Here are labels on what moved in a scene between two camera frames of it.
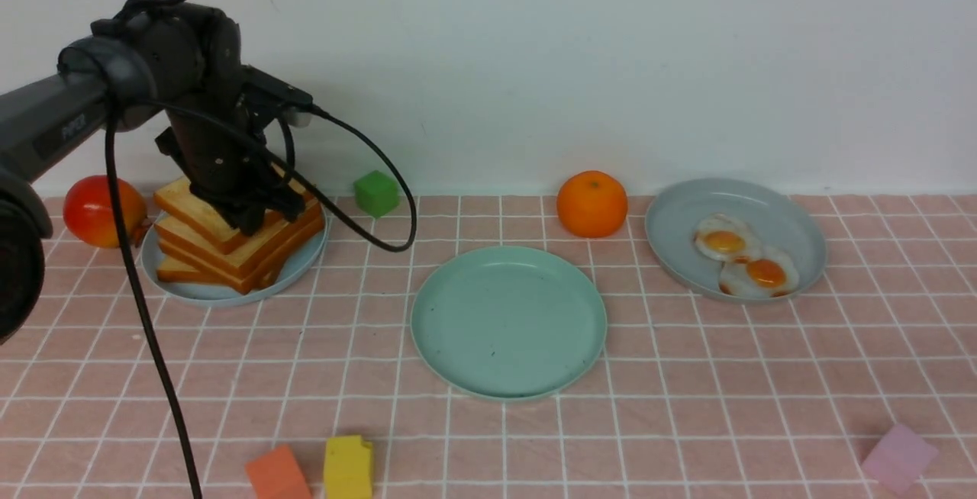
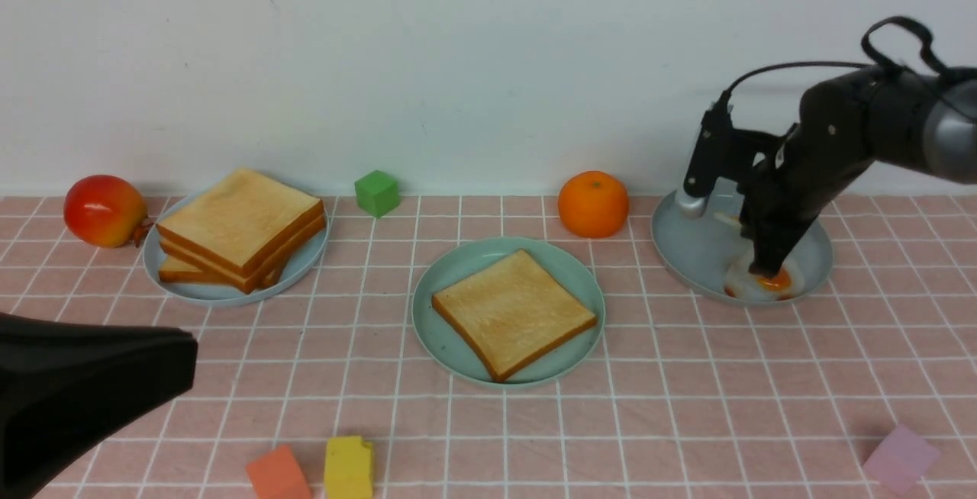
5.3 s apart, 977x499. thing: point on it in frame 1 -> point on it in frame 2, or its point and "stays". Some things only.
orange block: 276,474 stays
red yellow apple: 88,211 stays
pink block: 901,458 stays
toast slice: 180,201 -> 513,313
